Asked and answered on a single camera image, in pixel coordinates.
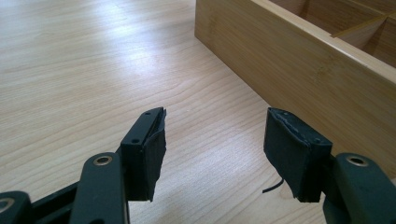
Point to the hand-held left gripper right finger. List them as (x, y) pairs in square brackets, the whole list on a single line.
[(292, 155)]

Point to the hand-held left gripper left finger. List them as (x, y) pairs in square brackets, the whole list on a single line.
[(143, 155)]

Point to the bamboo compartment box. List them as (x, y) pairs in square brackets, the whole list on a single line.
[(295, 59)]

